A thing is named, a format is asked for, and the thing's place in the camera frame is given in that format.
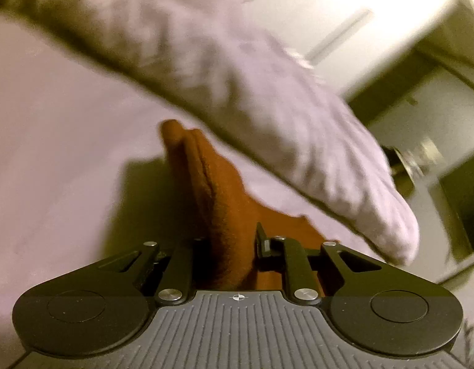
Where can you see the small side table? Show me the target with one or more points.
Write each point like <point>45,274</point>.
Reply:
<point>403,180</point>

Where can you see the rust brown knit cardigan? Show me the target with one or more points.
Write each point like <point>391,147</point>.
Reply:
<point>224,215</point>

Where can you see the white wardrobe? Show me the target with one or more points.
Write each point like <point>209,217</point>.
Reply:
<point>349,42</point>

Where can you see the purple bed sheet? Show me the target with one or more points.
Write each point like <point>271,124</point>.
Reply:
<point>83,173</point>

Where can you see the dark door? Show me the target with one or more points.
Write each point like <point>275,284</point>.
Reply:
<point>386,91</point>

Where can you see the purple crumpled duvet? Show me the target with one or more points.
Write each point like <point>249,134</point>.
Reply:
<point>209,57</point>

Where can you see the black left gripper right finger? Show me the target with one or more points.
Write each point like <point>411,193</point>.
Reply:
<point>308,275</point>

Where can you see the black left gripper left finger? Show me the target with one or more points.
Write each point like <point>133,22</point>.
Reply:
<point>160,274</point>

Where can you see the black wall television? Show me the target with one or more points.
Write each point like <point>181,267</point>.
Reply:
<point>458,187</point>

